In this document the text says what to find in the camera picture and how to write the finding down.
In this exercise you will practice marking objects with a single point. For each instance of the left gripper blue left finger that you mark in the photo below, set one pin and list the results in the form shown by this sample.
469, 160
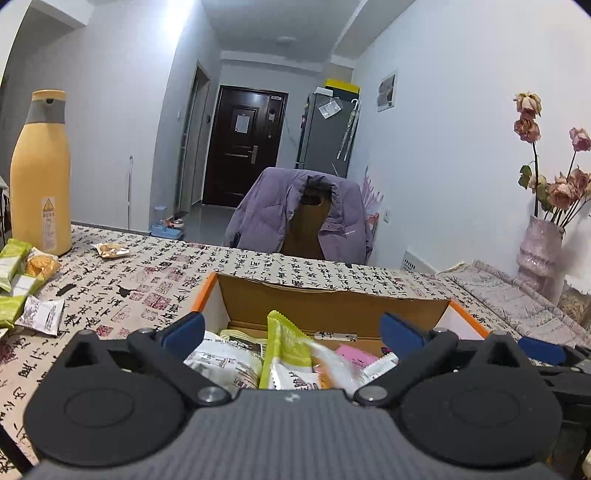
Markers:
183, 336

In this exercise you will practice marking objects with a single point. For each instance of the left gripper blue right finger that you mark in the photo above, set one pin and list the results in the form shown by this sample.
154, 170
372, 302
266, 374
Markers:
400, 336

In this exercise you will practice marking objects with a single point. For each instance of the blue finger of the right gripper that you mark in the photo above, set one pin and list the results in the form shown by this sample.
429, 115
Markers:
545, 352

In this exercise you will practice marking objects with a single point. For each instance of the pink snack packet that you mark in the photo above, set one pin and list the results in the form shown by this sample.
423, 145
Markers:
356, 356

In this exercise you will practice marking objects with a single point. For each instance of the oat crisp snack packet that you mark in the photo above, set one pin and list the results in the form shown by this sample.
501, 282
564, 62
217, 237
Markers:
341, 373

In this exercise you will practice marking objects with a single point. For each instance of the green white snack bar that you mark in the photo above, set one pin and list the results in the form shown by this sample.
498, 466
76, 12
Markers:
287, 363

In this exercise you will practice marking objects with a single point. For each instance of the pink quilted cloth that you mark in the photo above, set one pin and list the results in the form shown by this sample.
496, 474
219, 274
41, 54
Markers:
517, 304

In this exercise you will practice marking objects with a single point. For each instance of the clear storage jar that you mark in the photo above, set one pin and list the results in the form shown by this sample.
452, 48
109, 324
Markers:
576, 305

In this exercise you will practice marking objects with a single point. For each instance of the white silver snack packet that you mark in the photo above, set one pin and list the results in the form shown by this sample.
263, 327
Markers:
231, 363

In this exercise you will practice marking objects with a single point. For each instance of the red cardboard pumpkin box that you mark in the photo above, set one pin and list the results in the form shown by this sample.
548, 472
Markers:
331, 317

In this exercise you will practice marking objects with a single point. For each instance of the purple jacket on chair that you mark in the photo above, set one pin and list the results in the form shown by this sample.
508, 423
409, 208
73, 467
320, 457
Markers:
260, 221

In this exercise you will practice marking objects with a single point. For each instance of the wooden chair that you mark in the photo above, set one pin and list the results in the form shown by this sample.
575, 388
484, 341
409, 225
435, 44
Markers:
302, 231

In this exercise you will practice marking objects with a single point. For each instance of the dried rose bouquet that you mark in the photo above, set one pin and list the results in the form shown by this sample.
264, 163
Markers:
561, 188

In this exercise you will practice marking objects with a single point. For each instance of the green snack bar on table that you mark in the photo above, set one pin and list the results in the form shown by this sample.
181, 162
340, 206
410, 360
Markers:
11, 256

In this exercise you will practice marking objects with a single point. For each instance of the yellow thermos bottle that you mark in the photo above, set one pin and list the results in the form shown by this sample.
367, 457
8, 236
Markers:
40, 176

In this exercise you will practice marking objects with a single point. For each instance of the dark entrance door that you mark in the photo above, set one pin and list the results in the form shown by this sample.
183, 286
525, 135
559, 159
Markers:
245, 140

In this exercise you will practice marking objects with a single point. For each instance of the grey refrigerator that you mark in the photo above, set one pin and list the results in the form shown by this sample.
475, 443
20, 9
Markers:
328, 128

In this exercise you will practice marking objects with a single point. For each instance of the wall picture frame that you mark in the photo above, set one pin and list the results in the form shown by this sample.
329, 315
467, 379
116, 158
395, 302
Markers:
387, 92

